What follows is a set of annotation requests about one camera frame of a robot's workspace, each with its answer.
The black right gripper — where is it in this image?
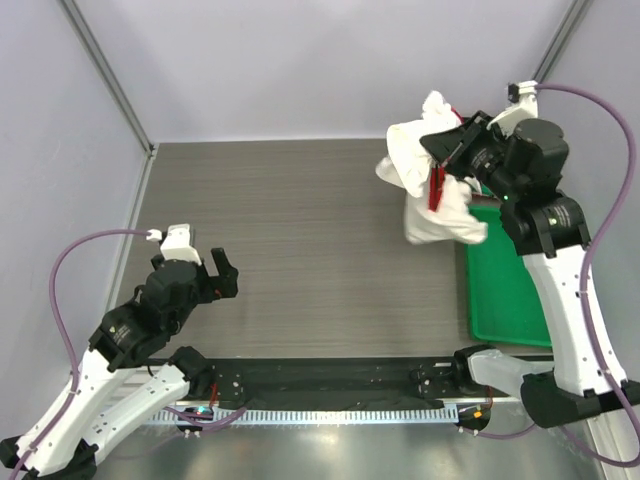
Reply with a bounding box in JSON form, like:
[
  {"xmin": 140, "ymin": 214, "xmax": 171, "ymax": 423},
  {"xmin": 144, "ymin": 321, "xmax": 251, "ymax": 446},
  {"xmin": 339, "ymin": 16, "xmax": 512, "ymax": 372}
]
[{"xmin": 424, "ymin": 110, "xmax": 524, "ymax": 201}]

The white t-shirt red print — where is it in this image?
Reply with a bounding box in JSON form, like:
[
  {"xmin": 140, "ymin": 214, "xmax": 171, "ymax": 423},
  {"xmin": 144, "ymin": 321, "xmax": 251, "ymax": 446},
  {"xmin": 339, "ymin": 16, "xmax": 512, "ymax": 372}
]
[{"xmin": 375, "ymin": 91, "xmax": 488, "ymax": 245}]

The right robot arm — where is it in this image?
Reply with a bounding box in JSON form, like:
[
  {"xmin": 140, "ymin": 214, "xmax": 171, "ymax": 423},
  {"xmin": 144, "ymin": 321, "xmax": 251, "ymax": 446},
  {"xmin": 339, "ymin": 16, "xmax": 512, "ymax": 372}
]
[{"xmin": 420, "ymin": 111, "xmax": 639, "ymax": 428}]

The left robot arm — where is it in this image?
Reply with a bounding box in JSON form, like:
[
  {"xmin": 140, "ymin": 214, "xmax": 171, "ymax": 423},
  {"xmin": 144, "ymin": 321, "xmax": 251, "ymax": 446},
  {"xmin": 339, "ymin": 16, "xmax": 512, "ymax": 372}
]
[{"xmin": 1, "ymin": 248, "xmax": 239, "ymax": 479}]

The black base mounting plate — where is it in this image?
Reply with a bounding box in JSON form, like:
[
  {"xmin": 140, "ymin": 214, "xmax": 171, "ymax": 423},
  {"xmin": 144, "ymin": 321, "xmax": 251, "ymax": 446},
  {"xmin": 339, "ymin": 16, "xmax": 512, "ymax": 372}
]
[{"xmin": 183, "ymin": 356, "xmax": 506, "ymax": 411}]

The green plastic tray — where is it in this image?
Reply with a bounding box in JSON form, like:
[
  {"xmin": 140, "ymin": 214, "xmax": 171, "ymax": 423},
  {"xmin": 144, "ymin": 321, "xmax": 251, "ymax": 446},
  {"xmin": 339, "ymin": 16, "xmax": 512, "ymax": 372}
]
[{"xmin": 465, "ymin": 202, "xmax": 551, "ymax": 348}]

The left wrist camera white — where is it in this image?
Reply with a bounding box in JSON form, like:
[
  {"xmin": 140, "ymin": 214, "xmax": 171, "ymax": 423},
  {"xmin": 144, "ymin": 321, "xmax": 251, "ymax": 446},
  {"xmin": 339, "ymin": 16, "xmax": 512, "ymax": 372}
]
[{"xmin": 160, "ymin": 224, "xmax": 202, "ymax": 265}]

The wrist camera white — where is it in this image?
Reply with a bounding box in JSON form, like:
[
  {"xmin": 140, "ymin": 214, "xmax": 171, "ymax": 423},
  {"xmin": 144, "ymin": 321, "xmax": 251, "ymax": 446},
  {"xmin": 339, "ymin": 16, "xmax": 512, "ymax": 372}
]
[
  {"xmin": 160, "ymin": 224, "xmax": 202, "ymax": 265},
  {"xmin": 487, "ymin": 80, "xmax": 538, "ymax": 137}
]

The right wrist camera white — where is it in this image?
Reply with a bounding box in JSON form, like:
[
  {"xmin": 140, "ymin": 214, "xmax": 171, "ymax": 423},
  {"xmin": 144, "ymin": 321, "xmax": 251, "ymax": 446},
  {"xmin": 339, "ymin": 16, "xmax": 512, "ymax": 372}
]
[{"xmin": 487, "ymin": 80, "xmax": 538, "ymax": 137}]

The right aluminium frame post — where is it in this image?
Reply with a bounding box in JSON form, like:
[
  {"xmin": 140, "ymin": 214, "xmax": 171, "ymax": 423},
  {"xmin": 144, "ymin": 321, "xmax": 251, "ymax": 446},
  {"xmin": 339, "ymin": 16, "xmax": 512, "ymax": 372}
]
[{"xmin": 532, "ymin": 0, "xmax": 594, "ymax": 83}]

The aluminium frame post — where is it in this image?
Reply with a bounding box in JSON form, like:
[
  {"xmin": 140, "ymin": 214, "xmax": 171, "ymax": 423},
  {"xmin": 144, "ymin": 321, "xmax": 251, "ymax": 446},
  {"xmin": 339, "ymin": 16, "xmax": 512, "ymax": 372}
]
[
  {"xmin": 532, "ymin": 0, "xmax": 594, "ymax": 83},
  {"xmin": 57, "ymin": 0, "xmax": 154, "ymax": 157}
]

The left aluminium frame post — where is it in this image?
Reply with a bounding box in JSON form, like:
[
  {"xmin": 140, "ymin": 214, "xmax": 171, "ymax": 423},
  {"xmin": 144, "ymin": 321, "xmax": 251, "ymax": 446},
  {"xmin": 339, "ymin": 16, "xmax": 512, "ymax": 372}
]
[{"xmin": 57, "ymin": 0, "xmax": 154, "ymax": 157}]

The slotted cable duct rail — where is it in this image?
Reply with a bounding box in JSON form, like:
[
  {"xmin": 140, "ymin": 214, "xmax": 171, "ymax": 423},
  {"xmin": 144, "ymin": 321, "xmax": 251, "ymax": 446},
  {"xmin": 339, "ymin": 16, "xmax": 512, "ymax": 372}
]
[{"xmin": 144, "ymin": 407, "xmax": 459, "ymax": 427}]

